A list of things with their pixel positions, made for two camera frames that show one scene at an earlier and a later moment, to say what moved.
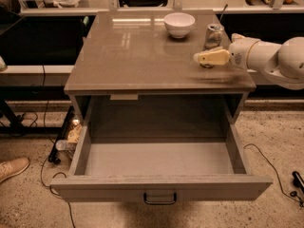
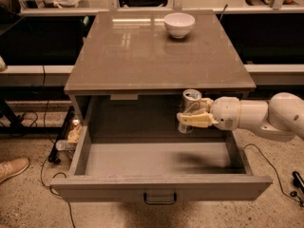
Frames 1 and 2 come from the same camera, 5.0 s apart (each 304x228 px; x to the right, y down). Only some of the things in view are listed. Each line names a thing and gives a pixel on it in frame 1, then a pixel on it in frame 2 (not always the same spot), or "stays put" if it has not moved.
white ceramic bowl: [179, 25] stays put
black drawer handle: [160, 202] stays put
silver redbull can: [214, 39] → [191, 104]
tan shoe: [12, 167] stays put
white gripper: [239, 53] → [225, 112]
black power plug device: [297, 180] stays put
